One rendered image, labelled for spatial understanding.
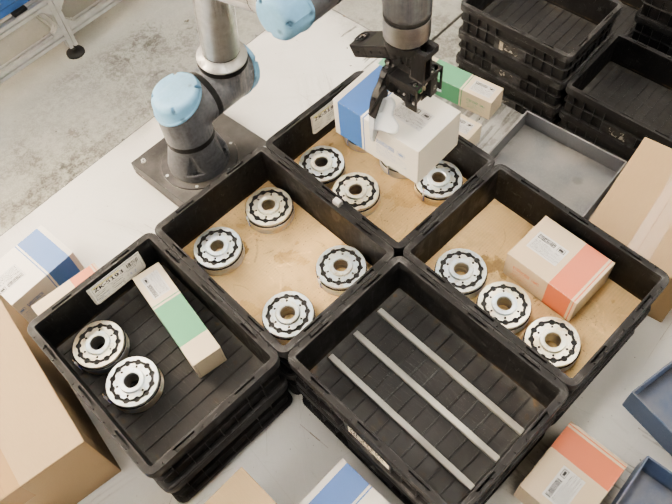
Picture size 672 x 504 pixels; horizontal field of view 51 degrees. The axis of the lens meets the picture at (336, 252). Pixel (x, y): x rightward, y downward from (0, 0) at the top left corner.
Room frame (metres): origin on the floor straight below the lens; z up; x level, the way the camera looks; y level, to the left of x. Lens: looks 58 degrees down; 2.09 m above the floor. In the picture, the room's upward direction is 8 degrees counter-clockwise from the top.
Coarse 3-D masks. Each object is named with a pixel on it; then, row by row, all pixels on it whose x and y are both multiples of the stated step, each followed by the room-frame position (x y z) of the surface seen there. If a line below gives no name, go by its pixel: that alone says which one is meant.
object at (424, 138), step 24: (336, 96) 0.92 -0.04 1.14; (360, 96) 0.91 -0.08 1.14; (432, 96) 0.89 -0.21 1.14; (336, 120) 0.91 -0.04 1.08; (360, 120) 0.87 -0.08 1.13; (408, 120) 0.84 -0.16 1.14; (432, 120) 0.83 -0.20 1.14; (456, 120) 0.84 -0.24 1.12; (360, 144) 0.87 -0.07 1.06; (384, 144) 0.82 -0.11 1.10; (408, 144) 0.79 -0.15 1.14; (432, 144) 0.79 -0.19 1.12; (456, 144) 0.84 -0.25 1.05; (408, 168) 0.78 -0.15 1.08; (432, 168) 0.80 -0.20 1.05
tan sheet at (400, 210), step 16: (320, 144) 1.08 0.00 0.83; (336, 144) 1.07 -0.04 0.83; (352, 160) 1.02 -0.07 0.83; (368, 160) 1.01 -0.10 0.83; (384, 176) 0.96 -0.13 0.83; (384, 192) 0.92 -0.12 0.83; (400, 192) 0.91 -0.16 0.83; (384, 208) 0.87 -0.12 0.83; (400, 208) 0.87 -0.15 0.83; (416, 208) 0.86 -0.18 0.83; (432, 208) 0.86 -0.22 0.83; (384, 224) 0.83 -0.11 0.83; (400, 224) 0.83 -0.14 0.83; (416, 224) 0.82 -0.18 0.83; (400, 240) 0.79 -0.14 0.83
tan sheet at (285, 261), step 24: (240, 216) 0.91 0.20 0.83; (264, 240) 0.83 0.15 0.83; (288, 240) 0.83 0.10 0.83; (312, 240) 0.82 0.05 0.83; (336, 240) 0.81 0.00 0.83; (264, 264) 0.78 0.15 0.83; (288, 264) 0.77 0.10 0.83; (312, 264) 0.76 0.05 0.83; (240, 288) 0.73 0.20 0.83; (264, 288) 0.72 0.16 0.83; (288, 288) 0.71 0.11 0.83; (312, 288) 0.70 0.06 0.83
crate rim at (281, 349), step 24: (240, 168) 0.96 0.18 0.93; (288, 168) 0.94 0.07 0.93; (312, 192) 0.87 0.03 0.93; (168, 216) 0.86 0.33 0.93; (168, 240) 0.80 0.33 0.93; (192, 264) 0.74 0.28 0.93; (384, 264) 0.68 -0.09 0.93; (216, 288) 0.68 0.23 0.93; (240, 312) 0.62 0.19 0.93; (264, 336) 0.56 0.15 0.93
